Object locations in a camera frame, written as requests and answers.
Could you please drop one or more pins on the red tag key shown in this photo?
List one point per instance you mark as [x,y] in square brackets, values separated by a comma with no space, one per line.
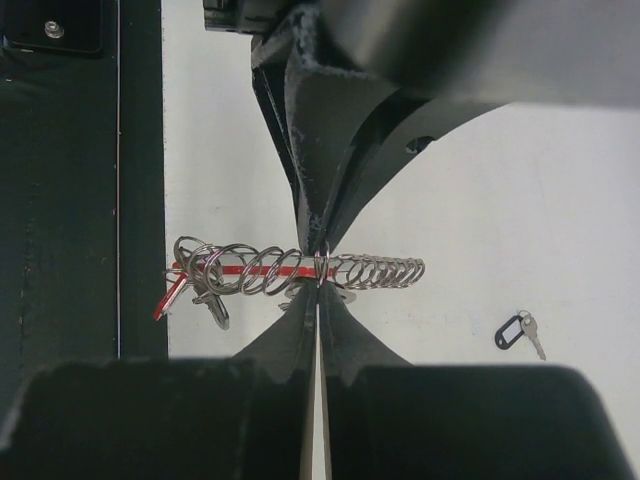
[177,288]

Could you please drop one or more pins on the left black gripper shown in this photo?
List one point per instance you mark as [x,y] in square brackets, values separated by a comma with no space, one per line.
[329,121]

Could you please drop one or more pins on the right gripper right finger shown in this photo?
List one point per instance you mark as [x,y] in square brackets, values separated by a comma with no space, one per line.
[389,419]

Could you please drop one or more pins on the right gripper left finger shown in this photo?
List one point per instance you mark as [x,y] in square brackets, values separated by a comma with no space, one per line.
[248,416]

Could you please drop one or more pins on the red handled key organizer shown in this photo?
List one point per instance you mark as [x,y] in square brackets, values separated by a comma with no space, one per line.
[239,268]

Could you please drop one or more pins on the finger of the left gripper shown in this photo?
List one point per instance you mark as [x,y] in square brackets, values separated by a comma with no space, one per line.
[444,63]

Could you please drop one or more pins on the black tag key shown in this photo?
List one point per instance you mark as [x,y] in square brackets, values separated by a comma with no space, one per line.
[522,324]
[292,290]
[214,304]

